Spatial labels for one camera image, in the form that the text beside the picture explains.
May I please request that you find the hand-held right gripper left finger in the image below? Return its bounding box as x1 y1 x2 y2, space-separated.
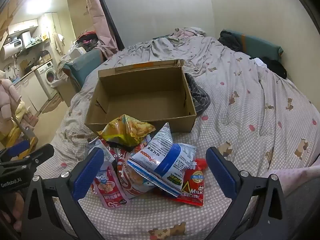
21 148 105 240

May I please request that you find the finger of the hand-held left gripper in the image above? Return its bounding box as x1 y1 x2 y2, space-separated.
0 140 30 159
0 144 55 174

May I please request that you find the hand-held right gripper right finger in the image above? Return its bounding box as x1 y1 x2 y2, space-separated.
205 146 292 240

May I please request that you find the pink cartoon snack packet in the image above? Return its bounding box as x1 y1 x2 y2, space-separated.
90 161 129 210

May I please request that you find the red candy packet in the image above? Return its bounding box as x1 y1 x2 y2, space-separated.
155 158 208 207

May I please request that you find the light blue snack packet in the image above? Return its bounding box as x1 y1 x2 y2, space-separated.
85 138 116 164

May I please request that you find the large red and white snack bag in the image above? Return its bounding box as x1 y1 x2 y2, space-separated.
114 147 155 200

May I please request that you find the yellow snack bag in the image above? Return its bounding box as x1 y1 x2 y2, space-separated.
97 114 156 147

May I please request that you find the brown cardboard box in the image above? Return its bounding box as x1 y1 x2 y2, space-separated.
84 59 197 133

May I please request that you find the person's left hand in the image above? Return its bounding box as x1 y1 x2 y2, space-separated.
0 192 26 228

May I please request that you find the brown floor mat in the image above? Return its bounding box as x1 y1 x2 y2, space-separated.
41 97 60 113

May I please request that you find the pink jacket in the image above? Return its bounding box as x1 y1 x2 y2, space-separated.
0 79 22 120

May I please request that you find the white kitchen cabinet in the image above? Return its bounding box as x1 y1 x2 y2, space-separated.
12 74 48 113

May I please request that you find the beige bedside cabinet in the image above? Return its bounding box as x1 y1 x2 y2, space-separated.
51 79 80 107

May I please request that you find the printed checked bedsheet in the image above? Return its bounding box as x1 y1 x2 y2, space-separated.
47 27 320 240

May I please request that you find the pink dotted cloth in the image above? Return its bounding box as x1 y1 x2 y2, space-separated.
260 161 320 203

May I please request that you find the white washing machine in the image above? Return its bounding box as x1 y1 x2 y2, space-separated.
34 61 58 100

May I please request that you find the dark striped cloth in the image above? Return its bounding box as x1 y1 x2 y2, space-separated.
185 73 211 117

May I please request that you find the crumpled patterned cloth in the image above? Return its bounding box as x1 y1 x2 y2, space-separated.
56 55 73 80

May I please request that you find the teal cushion with plastic wrap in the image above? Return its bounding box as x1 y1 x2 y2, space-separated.
62 49 104 90

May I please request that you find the white water heater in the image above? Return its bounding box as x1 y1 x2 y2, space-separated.
0 31 32 60

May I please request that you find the white plastic container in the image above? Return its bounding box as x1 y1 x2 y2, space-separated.
69 47 87 59

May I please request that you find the hanging white towel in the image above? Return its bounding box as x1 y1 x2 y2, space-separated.
52 33 66 55

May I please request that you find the small white cloth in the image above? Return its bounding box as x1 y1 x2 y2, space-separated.
250 58 268 68

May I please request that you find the black garment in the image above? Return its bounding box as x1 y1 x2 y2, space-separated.
261 56 288 79

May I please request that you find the pile of dark clothes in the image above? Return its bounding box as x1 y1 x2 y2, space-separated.
76 31 100 52

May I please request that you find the black clothing on cushion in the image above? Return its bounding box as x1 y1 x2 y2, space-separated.
219 30 242 52

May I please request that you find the pink curtain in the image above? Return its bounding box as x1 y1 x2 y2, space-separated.
84 0 118 58

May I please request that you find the crumpled pink cloth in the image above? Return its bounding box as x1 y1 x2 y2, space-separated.
174 27 207 37

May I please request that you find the long teal wall cushion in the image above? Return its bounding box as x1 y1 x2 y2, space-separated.
220 30 284 63

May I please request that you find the black bed post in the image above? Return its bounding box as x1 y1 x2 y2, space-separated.
93 0 125 50

